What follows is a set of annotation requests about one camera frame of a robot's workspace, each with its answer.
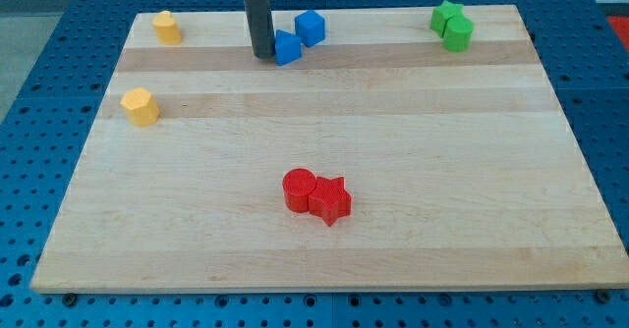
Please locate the yellow heart block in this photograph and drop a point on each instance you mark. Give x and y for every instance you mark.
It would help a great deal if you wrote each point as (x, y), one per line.
(166, 28)

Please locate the red cylinder block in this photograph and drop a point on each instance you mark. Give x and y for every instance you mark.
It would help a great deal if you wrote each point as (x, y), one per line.
(297, 185)

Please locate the red star block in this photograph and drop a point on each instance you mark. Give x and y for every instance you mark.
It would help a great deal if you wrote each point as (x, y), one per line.
(330, 200)

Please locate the light wooden board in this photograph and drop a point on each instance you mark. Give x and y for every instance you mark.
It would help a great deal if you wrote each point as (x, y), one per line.
(463, 170)

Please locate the blue triangular prism block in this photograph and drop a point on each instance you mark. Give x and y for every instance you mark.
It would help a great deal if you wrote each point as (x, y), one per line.
(288, 47)

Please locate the blue cube block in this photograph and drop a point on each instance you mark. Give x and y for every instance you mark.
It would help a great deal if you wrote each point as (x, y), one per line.
(310, 27)

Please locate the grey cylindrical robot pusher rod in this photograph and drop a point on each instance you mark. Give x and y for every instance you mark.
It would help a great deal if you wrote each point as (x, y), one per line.
(260, 24)

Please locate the yellow hexagon block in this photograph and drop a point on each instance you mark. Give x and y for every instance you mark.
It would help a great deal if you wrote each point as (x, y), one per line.
(140, 107)

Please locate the green cylinder block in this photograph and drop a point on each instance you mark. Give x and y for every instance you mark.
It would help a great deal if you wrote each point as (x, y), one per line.
(457, 34)

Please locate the green star block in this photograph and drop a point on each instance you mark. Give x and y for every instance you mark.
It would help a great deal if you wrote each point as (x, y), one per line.
(442, 13)

